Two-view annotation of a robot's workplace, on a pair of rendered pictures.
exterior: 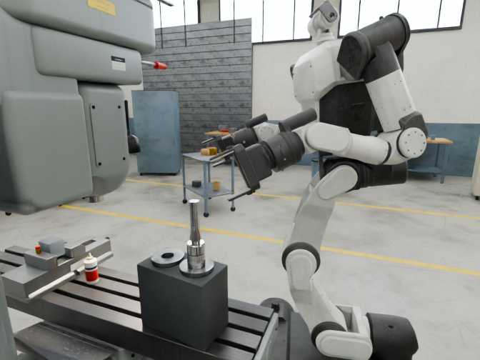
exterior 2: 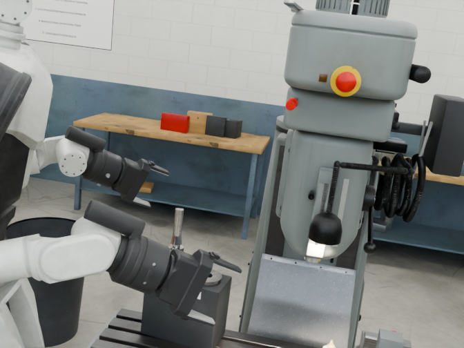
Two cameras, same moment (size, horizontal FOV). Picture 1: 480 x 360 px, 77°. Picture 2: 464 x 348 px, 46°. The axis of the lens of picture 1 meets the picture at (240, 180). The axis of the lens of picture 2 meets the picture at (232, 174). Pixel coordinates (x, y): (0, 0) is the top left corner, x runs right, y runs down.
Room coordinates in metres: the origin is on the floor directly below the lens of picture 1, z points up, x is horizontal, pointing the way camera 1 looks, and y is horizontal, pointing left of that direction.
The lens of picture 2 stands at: (2.14, -0.08, 1.82)
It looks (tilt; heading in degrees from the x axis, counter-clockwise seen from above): 14 degrees down; 167
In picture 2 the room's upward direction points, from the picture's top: 7 degrees clockwise
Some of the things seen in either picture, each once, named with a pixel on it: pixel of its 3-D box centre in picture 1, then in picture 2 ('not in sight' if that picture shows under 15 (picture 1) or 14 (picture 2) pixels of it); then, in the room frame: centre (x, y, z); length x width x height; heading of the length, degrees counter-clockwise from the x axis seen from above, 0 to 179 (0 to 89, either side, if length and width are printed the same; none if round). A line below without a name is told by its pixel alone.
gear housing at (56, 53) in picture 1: (66, 63); (337, 106); (0.86, 0.47, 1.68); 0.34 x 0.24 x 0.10; 159
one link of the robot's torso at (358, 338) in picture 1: (340, 329); not in sight; (1.05, -0.41, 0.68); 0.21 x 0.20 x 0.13; 80
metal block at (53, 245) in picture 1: (51, 247); (389, 345); (0.99, 0.67, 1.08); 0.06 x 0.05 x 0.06; 66
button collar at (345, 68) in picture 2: not in sight; (345, 81); (1.11, 0.37, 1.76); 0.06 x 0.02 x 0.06; 69
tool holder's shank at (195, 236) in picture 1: (194, 221); (177, 228); (0.72, 0.11, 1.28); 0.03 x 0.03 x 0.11
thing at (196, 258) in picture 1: (196, 255); not in sight; (0.72, 0.11, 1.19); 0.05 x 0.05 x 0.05
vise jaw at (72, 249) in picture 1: (66, 247); not in sight; (1.04, 0.65, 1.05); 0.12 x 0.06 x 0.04; 66
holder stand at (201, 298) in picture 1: (183, 292); (186, 302); (0.74, 0.16, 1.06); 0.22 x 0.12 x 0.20; 61
